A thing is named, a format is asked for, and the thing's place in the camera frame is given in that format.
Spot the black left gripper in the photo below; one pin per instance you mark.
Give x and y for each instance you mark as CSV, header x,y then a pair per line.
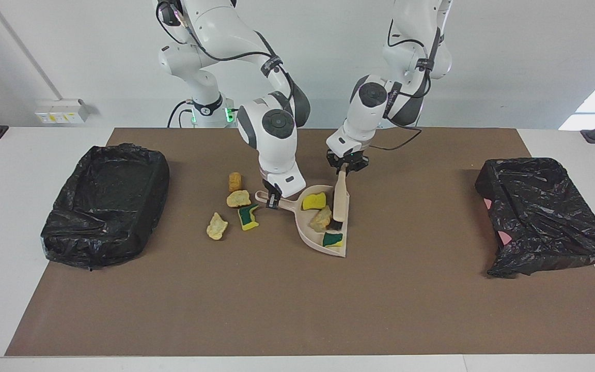
x,y
349,160

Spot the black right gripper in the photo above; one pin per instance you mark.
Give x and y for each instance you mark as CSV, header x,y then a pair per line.
x,y
270,187

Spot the notched green yellow sponge piece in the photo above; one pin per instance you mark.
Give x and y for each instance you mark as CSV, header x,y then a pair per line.
x,y
248,218

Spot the beige hand brush black bristles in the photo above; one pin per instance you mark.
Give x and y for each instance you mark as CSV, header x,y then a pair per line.
x,y
340,201

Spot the beige sponge chunk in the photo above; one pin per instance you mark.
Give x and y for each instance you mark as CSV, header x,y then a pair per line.
x,y
217,226
320,219
238,199

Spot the brown cork shaped sponge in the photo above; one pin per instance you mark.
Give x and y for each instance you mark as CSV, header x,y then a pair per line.
x,y
235,182

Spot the beige plastic dustpan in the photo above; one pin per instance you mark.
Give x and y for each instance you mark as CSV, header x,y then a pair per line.
x,y
314,240

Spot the small green yellow sponge piece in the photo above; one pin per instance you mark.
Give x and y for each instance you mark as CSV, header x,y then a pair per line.
x,y
332,239

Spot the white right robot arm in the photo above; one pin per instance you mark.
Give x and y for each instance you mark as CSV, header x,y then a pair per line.
x,y
277,129

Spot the black bag lined bin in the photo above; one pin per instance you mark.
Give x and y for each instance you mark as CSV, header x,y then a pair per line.
x,y
106,206

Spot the black trash bag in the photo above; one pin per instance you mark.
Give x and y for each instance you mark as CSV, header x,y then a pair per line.
x,y
545,217

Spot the brown table mat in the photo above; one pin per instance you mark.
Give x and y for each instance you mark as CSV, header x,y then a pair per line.
x,y
297,320

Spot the pink plastic basket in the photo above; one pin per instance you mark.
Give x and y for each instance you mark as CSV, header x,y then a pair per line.
x,y
506,237

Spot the white wall socket box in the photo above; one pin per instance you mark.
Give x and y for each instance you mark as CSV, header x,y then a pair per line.
x,y
60,111

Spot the white wall conduit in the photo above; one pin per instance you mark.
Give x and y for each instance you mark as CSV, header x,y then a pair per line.
x,y
45,77

